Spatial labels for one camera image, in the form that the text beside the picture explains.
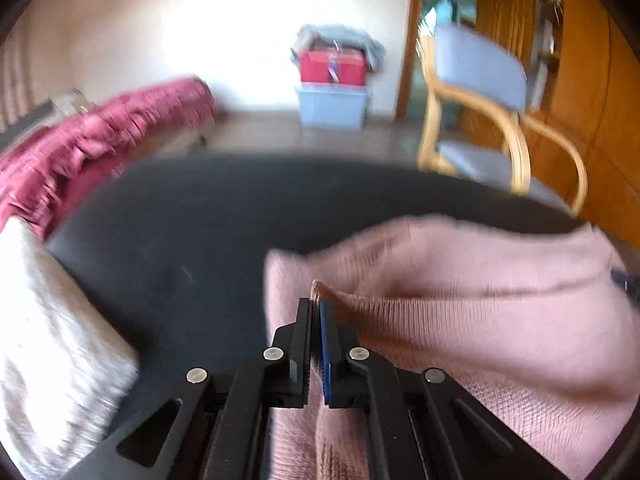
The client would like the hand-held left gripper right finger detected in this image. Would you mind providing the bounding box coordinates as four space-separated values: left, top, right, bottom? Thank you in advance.
319 299 571 480

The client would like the wooden wardrobe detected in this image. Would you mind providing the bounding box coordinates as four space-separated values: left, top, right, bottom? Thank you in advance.
530 0 640 256

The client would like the wooden armchair with grey cushions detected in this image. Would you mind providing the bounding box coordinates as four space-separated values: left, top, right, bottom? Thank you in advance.
416 22 588 216

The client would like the patterned window curtain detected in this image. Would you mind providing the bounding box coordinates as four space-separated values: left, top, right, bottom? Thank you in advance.
0 20 36 131

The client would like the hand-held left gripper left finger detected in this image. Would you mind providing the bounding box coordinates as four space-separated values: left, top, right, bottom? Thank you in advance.
62 297 313 480

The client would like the grey plastic storage box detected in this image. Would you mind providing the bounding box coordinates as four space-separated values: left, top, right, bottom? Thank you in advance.
295 84 370 129

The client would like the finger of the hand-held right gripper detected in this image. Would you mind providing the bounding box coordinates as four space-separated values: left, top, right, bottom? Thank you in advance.
611 269 640 307

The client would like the red fabric storage box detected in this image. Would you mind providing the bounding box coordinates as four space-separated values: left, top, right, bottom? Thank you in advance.
299 50 368 87

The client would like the grey cloth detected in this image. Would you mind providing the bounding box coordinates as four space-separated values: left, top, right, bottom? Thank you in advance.
292 23 387 72

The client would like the pink knitted sweater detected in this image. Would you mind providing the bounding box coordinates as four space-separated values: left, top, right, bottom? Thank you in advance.
262 215 628 480

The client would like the red quilted bedspread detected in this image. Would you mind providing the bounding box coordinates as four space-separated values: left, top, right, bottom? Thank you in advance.
0 76 216 241

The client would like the white knitted sweater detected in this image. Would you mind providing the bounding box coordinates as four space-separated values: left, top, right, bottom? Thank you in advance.
0 215 141 480

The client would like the grey bed headboard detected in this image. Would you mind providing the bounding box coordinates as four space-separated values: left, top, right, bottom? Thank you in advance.
0 100 56 136

